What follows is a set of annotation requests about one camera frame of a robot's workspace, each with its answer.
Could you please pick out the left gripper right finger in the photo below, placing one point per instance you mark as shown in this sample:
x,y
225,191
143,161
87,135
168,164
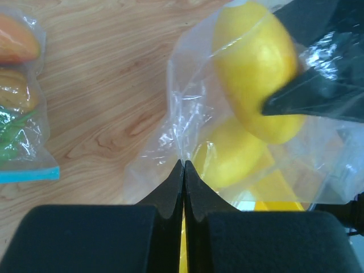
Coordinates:
x,y
221,238

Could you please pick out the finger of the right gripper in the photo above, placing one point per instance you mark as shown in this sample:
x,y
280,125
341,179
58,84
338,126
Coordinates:
x,y
308,21
335,92

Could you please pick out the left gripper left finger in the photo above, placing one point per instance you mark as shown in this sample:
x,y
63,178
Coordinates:
x,y
144,237

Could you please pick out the fake yellow lemon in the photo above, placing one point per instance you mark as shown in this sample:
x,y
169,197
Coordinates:
x,y
254,56

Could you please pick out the red-zip clear bag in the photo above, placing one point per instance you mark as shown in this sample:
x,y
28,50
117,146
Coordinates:
x,y
196,106

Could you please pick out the fake orange-yellow mango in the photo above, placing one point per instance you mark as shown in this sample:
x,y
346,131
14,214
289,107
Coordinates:
x,y
227,154

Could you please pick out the blue-zip clear bag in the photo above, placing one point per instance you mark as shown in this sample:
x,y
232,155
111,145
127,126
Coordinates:
x,y
33,162

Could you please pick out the fake green grapes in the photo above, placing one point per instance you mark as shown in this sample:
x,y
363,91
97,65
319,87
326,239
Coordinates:
x,y
12,124

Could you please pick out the fake brown walnuts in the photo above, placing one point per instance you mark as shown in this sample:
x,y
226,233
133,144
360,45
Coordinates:
x,y
16,94

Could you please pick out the fake red-yellow mango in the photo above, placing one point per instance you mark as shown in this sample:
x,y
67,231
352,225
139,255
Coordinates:
x,y
18,43

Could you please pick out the yellow plastic tray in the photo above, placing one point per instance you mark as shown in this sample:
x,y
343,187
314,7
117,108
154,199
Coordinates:
x,y
268,193

